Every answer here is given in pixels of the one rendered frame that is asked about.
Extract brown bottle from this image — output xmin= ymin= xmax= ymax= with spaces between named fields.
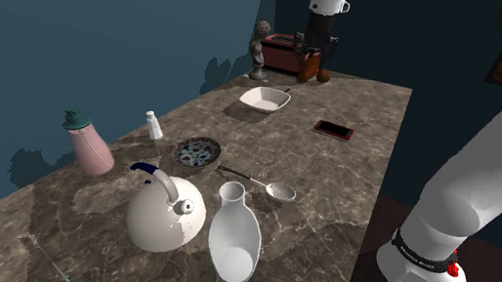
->
xmin=295 ymin=52 xmax=324 ymax=85

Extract red toaster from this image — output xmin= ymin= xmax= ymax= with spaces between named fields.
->
xmin=259 ymin=27 xmax=326 ymax=81

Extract brown ball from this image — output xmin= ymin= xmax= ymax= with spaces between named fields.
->
xmin=315 ymin=67 xmax=332 ymax=85

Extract grey bust figure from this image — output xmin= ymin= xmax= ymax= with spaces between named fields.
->
xmin=241 ymin=19 xmax=278 ymax=83

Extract white rectangular dish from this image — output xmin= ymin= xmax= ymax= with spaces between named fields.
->
xmin=236 ymin=82 xmax=294 ymax=118

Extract red phone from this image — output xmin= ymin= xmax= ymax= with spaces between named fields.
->
xmin=312 ymin=115 xmax=356 ymax=146

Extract blue patterned plate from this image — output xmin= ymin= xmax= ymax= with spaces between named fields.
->
xmin=169 ymin=134 xmax=225 ymax=172

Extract white salt shaker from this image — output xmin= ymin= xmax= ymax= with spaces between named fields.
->
xmin=145 ymin=109 xmax=165 ymax=142

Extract white vase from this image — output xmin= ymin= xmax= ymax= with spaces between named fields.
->
xmin=200 ymin=178 xmax=269 ymax=282

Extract pink bottle with green cap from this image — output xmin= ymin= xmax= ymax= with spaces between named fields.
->
xmin=60 ymin=103 xmax=117 ymax=181

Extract thin metal rod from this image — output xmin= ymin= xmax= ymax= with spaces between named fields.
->
xmin=25 ymin=227 xmax=86 ymax=282

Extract silver spoon with dark handle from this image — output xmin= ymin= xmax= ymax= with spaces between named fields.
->
xmin=216 ymin=154 xmax=299 ymax=212

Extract white kettle with blue handle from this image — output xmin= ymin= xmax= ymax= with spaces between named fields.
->
xmin=118 ymin=153 xmax=212 ymax=258

